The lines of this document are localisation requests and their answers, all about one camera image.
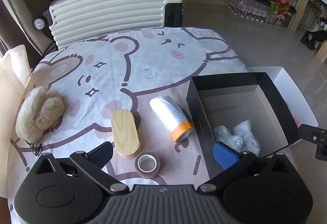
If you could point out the pink bandage tape roll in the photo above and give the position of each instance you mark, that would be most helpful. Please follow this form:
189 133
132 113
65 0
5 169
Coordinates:
147 164

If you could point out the pack of water bottles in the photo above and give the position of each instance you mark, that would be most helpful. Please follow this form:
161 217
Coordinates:
256 10

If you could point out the brown curtain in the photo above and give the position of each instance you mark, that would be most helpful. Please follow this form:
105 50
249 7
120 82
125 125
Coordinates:
10 33

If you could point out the cream ribbed suitcase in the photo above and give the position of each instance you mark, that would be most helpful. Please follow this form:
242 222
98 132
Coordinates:
72 21

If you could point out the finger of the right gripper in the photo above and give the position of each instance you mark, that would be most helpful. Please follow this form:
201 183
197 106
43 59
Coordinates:
310 133

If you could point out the black trash bin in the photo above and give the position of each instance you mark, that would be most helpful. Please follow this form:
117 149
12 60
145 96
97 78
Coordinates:
292 11

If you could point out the cream quilted pillow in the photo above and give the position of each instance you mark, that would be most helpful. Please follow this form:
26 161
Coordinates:
15 72

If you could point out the black cardboard box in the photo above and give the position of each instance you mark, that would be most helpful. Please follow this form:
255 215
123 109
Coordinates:
228 99

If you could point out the cream fluffy plush toy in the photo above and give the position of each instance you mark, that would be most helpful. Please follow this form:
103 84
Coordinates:
41 108

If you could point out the red green snack box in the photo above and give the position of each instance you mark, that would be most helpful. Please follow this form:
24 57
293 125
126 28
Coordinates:
278 12

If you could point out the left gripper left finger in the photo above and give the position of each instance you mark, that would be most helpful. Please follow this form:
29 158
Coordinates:
90 165

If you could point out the wooden oval block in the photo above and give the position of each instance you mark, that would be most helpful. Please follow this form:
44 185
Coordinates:
125 134

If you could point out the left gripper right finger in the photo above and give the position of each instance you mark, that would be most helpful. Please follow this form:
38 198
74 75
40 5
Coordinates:
225 165

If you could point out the white cardboard box lid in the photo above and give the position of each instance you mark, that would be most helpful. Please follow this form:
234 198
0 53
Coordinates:
290 93

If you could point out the wooden table leg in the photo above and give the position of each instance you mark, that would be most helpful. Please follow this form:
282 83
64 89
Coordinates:
302 4

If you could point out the cartoon bear bed sheet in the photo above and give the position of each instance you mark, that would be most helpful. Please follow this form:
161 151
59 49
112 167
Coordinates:
125 70

